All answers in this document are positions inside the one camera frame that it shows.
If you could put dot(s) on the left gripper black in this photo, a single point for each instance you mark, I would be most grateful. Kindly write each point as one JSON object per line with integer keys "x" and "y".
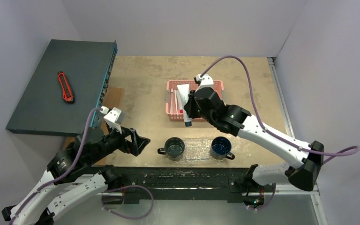
{"x": 138, "y": 142}

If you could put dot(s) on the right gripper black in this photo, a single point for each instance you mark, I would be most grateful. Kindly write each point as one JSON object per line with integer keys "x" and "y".
{"x": 194, "y": 104}

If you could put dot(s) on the white toothpaste tube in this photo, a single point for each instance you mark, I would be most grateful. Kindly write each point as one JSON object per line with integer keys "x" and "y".
{"x": 183, "y": 90}

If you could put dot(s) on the red cap toothpaste tube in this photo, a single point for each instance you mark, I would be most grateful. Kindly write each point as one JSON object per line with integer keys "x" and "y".
{"x": 179, "y": 102}

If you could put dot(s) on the dark green mug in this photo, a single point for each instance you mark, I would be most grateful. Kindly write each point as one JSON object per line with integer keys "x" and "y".
{"x": 174, "y": 149}

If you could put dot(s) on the dark blue cup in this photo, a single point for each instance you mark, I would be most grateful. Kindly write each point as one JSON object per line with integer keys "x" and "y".
{"x": 220, "y": 148}

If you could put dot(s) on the clear plastic soap dish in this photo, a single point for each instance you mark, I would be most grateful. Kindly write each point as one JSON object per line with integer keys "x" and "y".
{"x": 197, "y": 150}

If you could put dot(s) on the clear textured oval tray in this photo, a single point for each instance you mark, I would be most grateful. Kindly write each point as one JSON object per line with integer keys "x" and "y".
{"x": 211, "y": 160}

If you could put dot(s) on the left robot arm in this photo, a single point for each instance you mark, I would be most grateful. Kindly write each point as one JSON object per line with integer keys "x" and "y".
{"x": 44, "y": 203}

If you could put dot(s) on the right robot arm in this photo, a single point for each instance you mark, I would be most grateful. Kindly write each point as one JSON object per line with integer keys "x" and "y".
{"x": 304, "y": 159}

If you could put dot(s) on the white toothbrush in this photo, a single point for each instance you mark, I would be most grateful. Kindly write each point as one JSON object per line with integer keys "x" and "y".
{"x": 171, "y": 101}

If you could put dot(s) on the red utility knife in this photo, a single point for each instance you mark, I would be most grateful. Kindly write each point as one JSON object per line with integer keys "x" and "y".
{"x": 67, "y": 93}

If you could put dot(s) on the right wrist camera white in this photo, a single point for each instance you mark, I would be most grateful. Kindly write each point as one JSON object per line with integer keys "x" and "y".
{"x": 203, "y": 81}

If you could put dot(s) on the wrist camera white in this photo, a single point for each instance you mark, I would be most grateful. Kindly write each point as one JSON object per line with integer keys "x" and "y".
{"x": 113, "y": 118}
{"x": 203, "y": 81}

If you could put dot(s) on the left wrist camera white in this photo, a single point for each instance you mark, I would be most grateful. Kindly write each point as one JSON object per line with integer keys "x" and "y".
{"x": 113, "y": 118}

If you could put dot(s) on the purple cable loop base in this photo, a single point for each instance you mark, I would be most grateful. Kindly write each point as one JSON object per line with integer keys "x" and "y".
{"x": 131, "y": 201}

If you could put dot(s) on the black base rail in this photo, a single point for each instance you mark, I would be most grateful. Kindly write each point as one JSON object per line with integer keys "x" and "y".
{"x": 233, "y": 185}

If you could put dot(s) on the dark grey network switch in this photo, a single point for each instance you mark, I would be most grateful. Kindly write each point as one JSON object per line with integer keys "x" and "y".
{"x": 70, "y": 80}

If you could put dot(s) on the aluminium frame rail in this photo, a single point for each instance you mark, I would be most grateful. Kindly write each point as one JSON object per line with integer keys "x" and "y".
{"x": 315, "y": 195}

